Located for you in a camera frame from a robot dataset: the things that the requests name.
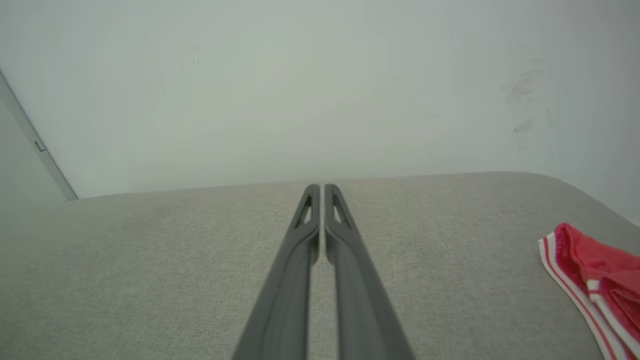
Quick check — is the grey wall trim strip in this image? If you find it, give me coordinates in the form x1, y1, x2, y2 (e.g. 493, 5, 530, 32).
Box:
0, 70, 79, 202

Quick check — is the red white basketball jersey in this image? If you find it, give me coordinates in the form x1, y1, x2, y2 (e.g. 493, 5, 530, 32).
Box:
538, 222, 640, 360

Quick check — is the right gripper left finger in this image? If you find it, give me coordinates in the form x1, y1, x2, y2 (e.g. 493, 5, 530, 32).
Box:
232, 184, 322, 360

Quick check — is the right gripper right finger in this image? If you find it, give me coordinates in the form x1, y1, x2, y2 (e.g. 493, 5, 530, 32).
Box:
324, 183, 416, 360

